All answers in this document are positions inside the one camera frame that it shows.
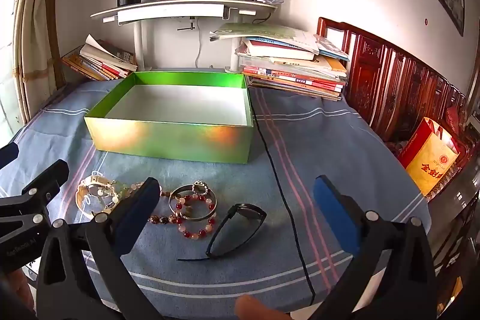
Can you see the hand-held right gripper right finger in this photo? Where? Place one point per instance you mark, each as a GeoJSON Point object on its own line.
{"type": "Point", "coordinates": [333, 215]}

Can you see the black sunglasses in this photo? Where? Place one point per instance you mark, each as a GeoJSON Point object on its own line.
{"type": "Point", "coordinates": [232, 233]}

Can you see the person's right hand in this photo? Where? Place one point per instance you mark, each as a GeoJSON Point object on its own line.
{"type": "Point", "coordinates": [255, 308]}

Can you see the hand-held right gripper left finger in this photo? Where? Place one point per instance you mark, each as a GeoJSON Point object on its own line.
{"type": "Point", "coordinates": [137, 209]}

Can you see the beige curtain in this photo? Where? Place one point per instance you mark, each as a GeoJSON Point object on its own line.
{"type": "Point", "coordinates": [33, 42]}

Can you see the dark bedside cabinet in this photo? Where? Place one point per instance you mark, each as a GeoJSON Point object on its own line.
{"type": "Point", "coordinates": [453, 215]}

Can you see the small stack of books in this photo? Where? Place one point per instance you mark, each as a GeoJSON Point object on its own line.
{"type": "Point", "coordinates": [101, 61]}

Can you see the yellow red paper bag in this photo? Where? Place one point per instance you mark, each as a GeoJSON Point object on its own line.
{"type": "Point", "coordinates": [427, 158]}

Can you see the silver bangle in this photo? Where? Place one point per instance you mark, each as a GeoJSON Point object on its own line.
{"type": "Point", "coordinates": [171, 203]}

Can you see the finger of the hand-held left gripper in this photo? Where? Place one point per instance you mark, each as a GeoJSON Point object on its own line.
{"type": "Point", "coordinates": [45, 185]}
{"type": "Point", "coordinates": [8, 155]}

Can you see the iridescent green box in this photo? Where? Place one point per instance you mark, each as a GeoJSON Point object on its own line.
{"type": "Point", "coordinates": [168, 140]}

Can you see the large stack of books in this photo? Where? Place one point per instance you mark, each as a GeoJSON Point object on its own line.
{"type": "Point", "coordinates": [292, 69]}

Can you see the red wooden headboard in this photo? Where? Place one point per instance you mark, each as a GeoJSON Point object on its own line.
{"type": "Point", "coordinates": [393, 87]}

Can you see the person's left hand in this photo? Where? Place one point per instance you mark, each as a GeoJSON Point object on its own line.
{"type": "Point", "coordinates": [15, 293]}

